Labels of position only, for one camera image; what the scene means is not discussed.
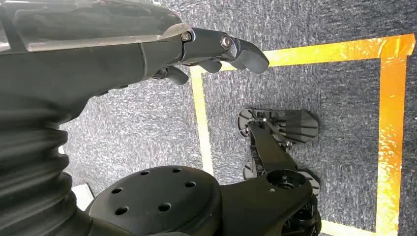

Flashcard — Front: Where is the ribbed grey left arm sleeve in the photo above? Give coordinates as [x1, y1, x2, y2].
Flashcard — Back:
[0, 94, 95, 236]

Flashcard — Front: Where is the yellow floor tape square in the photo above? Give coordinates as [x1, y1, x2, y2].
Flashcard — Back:
[190, 33, 417, 236]

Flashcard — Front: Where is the black robot foot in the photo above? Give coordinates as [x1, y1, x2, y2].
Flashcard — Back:
[237, 108, 320, 146]

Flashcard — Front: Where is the white object on floor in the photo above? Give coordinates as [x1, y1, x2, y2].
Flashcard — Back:
[71, 183, 95, 212]

